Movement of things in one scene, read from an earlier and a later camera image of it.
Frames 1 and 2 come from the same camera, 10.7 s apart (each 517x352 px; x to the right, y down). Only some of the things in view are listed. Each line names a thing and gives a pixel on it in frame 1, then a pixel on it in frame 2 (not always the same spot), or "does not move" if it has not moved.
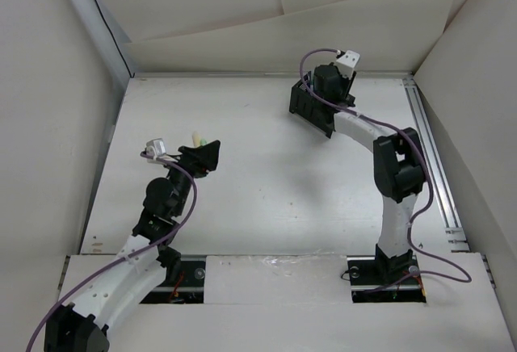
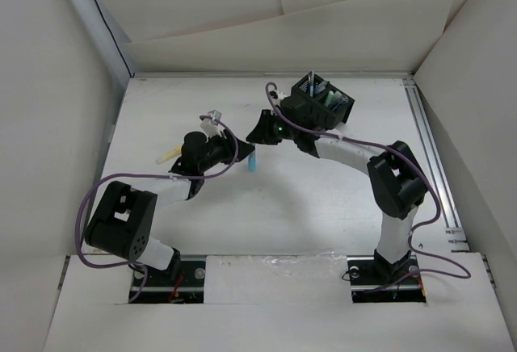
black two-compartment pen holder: (317, 114) does not move
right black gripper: (348, 83) → (262, 132)
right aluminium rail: (454, 232) does not move
